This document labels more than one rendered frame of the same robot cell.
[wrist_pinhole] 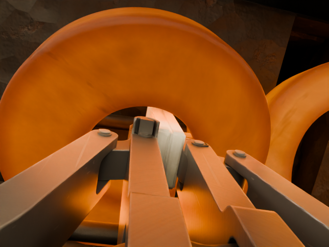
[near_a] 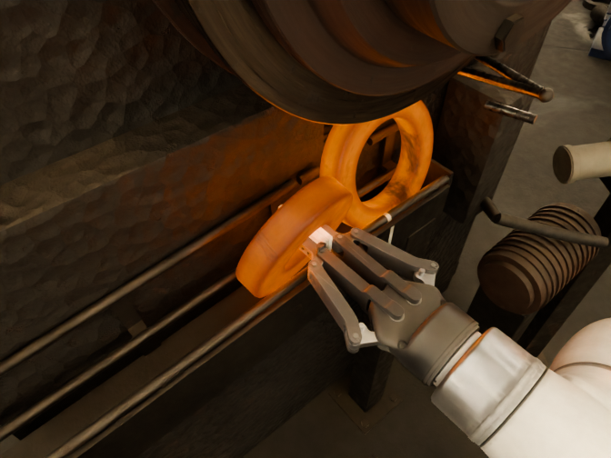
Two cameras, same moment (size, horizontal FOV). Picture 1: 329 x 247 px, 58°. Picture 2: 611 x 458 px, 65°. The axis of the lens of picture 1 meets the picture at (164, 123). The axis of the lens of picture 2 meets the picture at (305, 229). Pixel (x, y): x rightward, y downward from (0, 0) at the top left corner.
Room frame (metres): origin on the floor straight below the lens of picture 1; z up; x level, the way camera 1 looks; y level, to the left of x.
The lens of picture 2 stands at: (-0.11, 0.20, 1.15)
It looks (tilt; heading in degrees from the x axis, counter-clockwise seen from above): 48 degrees down; 325
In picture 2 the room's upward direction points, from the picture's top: straight up
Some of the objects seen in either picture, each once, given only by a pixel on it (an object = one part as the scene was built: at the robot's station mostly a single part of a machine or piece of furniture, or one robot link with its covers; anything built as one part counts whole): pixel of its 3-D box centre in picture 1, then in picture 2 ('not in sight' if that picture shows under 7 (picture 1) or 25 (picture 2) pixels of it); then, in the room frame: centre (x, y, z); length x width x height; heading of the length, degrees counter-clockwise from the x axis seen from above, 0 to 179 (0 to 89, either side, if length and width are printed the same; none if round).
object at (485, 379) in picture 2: not in sight; (482, 380); (-0.05, -0.03, 0.75); 0.09 x 0.06 x 0.09; 98
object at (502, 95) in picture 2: not in sight; (470, 146); (0.23, -0.35, 0.68); 0.11 x 0.08 x 0.24; 4
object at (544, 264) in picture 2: not in sight; (505, 314); (0.09, -0.46, 0.27); 0.22 x 0.13 x 0.53; 94
